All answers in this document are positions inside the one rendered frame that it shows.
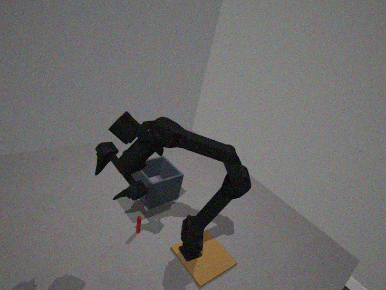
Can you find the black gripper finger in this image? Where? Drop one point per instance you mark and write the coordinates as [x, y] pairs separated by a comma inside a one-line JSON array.
[[122, 194], [101, 163]]

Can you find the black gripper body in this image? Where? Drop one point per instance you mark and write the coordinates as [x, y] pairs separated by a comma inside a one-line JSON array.
[[126, 164]]

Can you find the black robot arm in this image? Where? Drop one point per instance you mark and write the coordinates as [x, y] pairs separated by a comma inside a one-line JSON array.
[[163, 132]]

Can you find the red peg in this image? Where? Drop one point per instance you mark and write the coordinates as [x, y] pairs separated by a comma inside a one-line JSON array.
[[138, 224]]

